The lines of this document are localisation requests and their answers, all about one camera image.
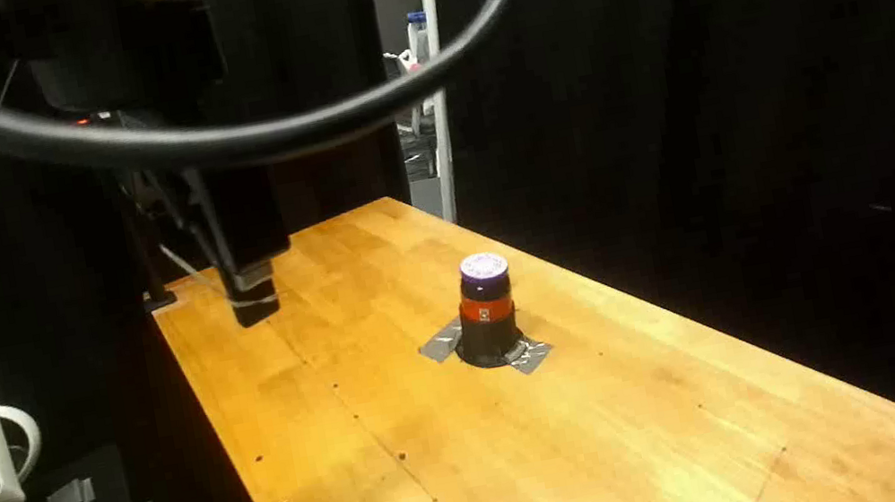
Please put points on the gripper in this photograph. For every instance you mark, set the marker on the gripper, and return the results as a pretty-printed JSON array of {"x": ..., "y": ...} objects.
[{"x": 135, "y": 67}]

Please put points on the white pole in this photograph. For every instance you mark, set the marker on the white pole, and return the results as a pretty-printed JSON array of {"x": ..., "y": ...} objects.
[{"x": 437, "y": 80}]

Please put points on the grey tape piece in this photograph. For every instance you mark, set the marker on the grey tape piece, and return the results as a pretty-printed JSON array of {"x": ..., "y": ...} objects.
[
  {"x": 443, "y": 343},
  {"x": 530, "y": 354}
]

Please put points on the black stand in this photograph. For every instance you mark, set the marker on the black stand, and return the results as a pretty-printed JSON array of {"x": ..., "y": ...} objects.
[{"x": 150, "y": 264}]

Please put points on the jar with purple lid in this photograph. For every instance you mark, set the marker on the jar with purple lid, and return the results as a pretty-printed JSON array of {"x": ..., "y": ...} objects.
[{"x": 488, "y": 317}]

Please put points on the black curtain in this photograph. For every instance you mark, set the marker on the black curtain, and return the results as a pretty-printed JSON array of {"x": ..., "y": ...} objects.
[{"x": 750, "y": 100}]

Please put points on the white bottle with blue cap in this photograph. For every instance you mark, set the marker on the white bottle with blue cap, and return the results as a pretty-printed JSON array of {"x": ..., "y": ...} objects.
[{"x": 418, "y": 36}]

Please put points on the white rubber band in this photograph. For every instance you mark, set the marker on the white rubber band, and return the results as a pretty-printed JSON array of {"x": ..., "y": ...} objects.
[{"x": 254, "y": 301}]

